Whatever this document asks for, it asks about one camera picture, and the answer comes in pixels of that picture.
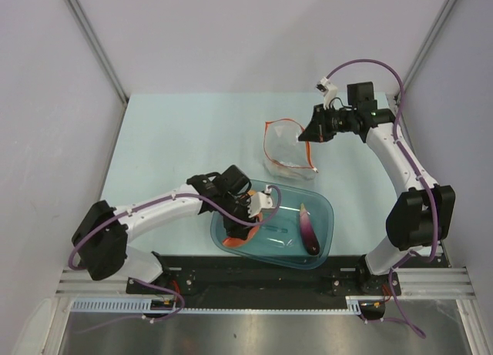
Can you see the aluminium corner post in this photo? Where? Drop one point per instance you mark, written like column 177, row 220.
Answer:
column 440, row 21
column 89, row 33

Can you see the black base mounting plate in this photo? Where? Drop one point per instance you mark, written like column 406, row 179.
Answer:
column 265, row 299

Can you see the purple toy eggplant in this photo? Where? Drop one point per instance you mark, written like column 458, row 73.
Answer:
column 307, row 234

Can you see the right aluminium corner post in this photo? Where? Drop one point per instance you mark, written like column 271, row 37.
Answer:
column 440, row 21

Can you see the clear orange zip top bag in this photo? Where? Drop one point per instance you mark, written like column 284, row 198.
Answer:
column 281, row 145

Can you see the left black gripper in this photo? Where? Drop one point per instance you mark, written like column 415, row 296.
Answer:
column 236, row 229

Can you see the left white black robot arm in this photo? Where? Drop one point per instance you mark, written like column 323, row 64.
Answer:
column 101, row 243

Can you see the grey toy fish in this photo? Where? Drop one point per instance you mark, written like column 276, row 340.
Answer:
column 279, row 170

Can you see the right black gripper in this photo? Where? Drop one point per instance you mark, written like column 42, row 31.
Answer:
column 317, row 130

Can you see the left aluminium corner post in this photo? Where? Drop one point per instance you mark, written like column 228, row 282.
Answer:
column 89, row 33

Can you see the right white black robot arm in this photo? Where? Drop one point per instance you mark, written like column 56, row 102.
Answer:
column 421, row 216

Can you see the toy watermelon slice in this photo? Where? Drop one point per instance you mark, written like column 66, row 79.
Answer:
column 233, row 242

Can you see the white slotted cable duct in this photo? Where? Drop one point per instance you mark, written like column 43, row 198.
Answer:
column 122, row 305

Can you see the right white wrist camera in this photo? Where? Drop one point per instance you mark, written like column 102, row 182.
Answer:
column 328, row 90

